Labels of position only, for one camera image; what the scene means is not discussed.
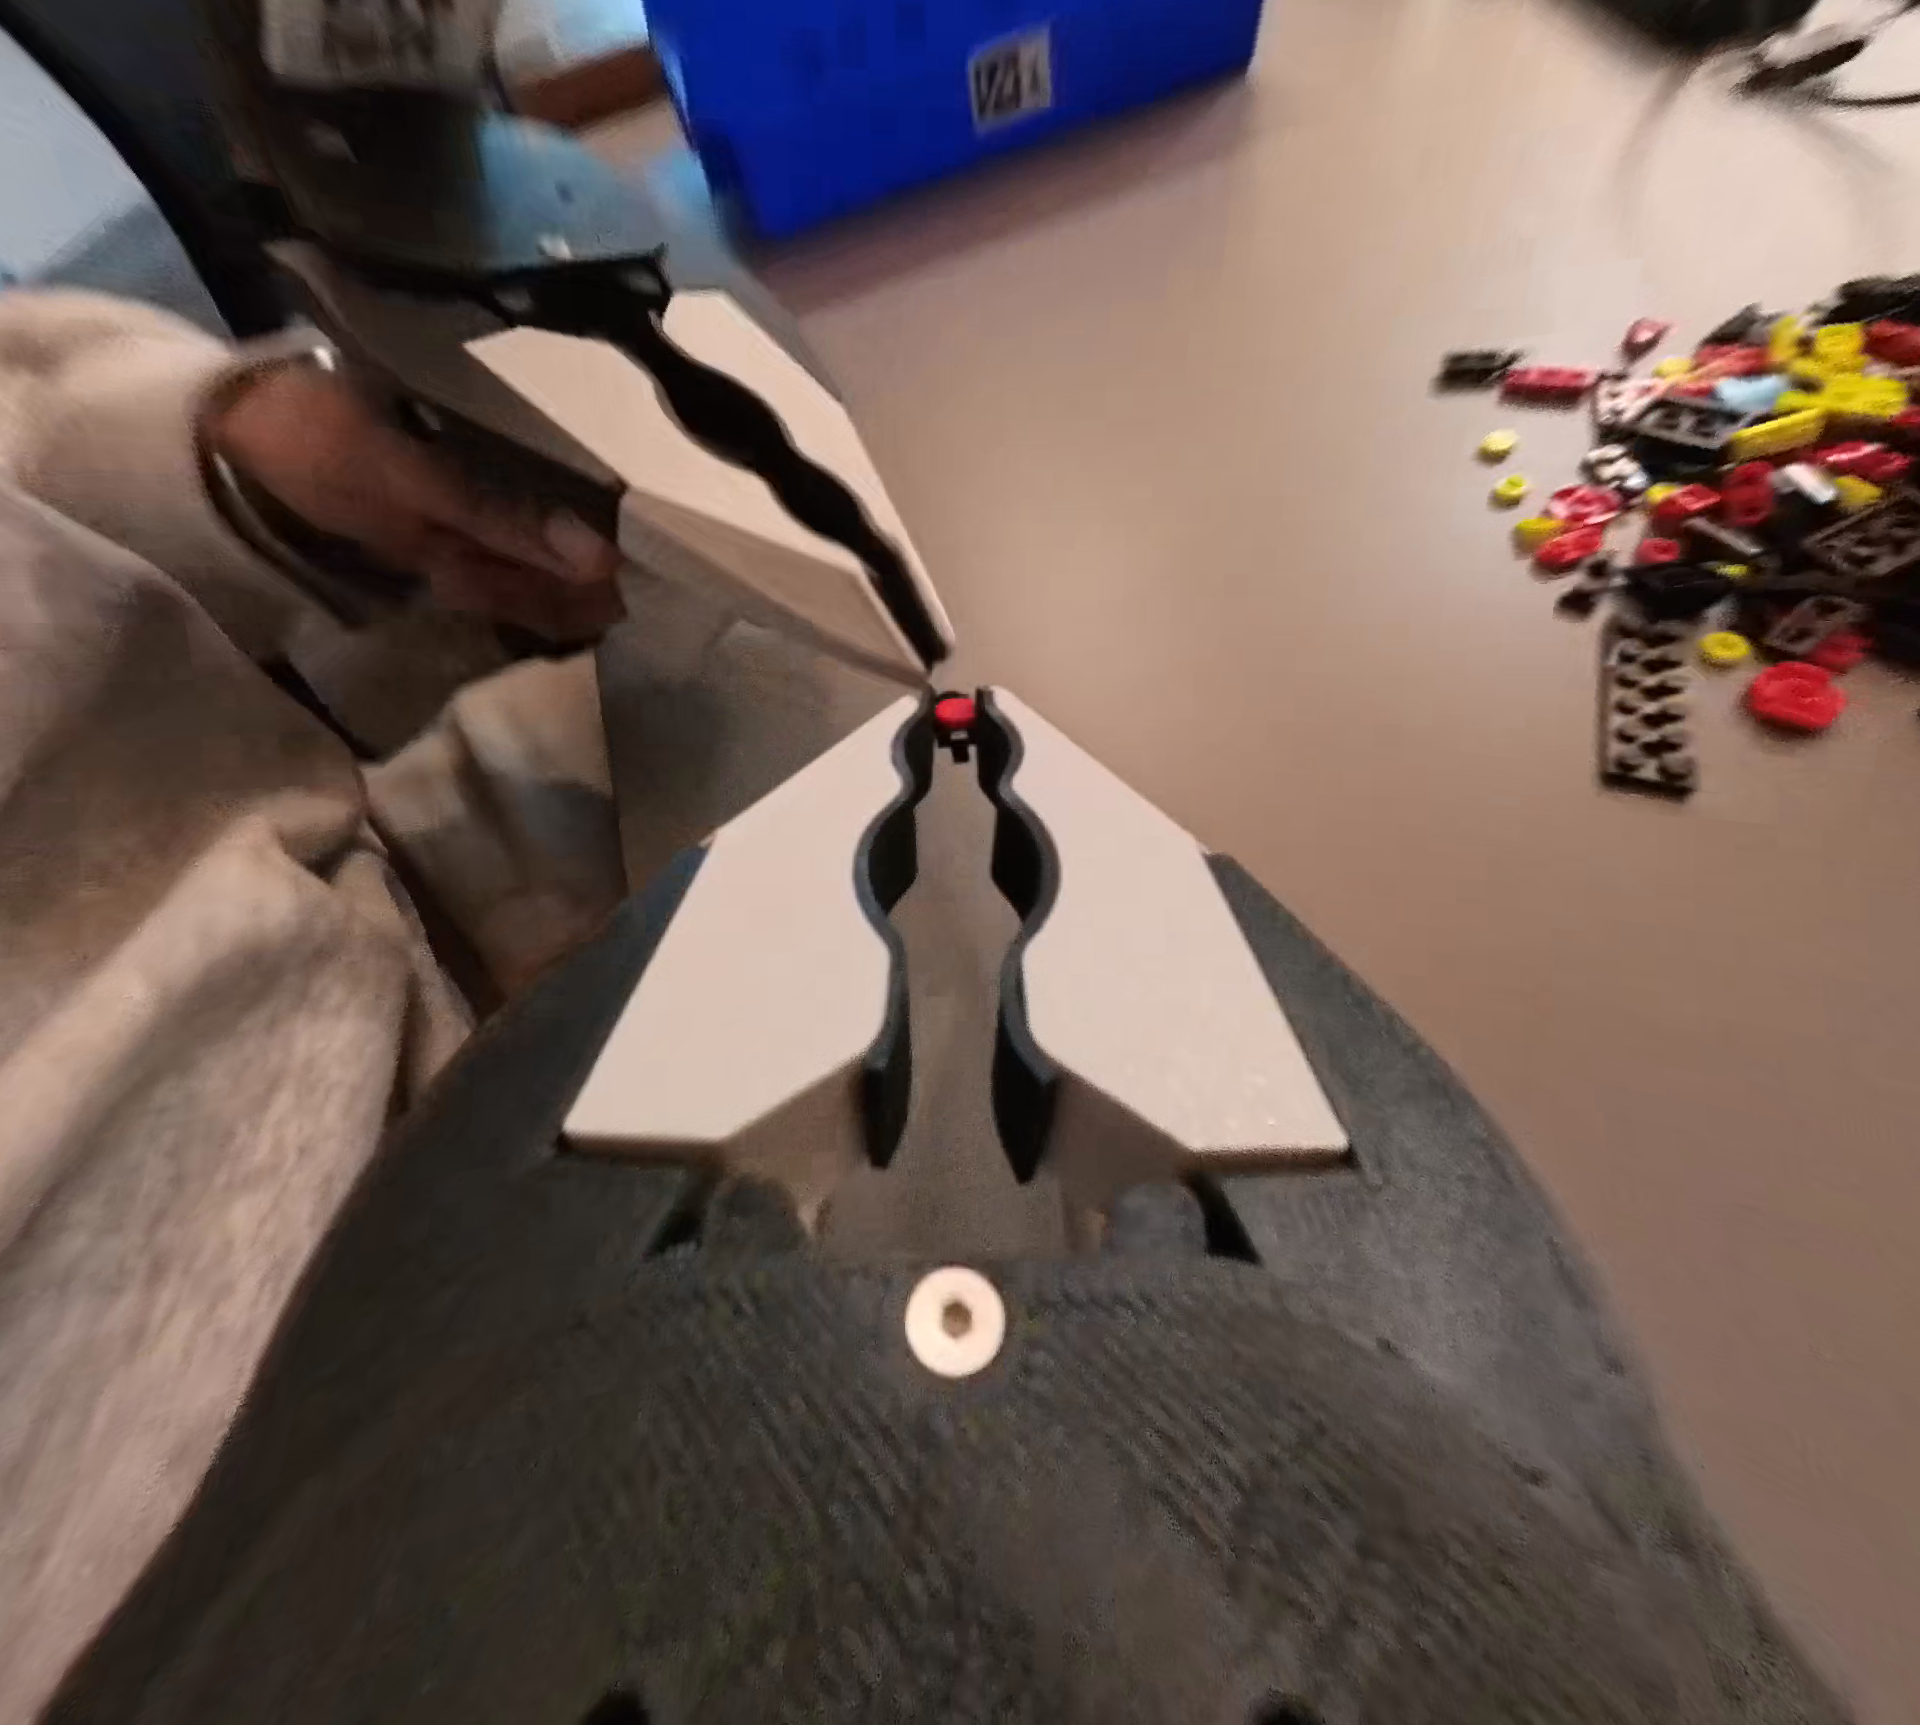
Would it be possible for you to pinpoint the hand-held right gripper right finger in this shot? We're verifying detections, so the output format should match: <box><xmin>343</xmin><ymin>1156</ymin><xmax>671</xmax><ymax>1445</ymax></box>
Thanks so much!
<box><xmin>978</xmin><ymin>687</ymin><xmax>1353</xmax><ymax>1184</ymax></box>

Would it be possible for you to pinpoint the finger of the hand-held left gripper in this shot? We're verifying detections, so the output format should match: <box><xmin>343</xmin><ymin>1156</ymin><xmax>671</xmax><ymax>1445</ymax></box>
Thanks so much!
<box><xmin>656</xmin><ymin>284</ymin><xmax>959</xmax><ymax>668</ymax></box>
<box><xmin>463</xmin><ymin>322</ymin><xmax>941</xmax><ymax>692</ymax></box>

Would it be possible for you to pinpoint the large blue plastic bin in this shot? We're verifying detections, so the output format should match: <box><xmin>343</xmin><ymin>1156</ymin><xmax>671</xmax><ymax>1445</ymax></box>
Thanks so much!
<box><xmin>622</xmin><ymin>0</ymin><xmax>1305</xmax><ymax>245</ymax></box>

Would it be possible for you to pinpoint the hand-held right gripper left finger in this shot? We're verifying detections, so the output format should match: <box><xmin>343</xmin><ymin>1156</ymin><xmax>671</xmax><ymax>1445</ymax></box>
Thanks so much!
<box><xmin>563</xmin><ymin>691</ymin><xmax>921</xmax><ymax>1175</ymax></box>

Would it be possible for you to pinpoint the person's left hand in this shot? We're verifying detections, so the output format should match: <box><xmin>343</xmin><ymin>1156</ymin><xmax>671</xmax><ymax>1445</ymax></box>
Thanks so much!
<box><xmin>203</xmin><ymin>360</ymin><xmax>631</xmax><ymax>658</ymax></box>

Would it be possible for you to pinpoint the pile of lego pieces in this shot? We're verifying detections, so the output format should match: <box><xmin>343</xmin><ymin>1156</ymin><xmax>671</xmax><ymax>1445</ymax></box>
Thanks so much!
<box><xmin>1436</xmin><ymin>275</ymin><xmax>1920</xmax><ymax>800</ymax></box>

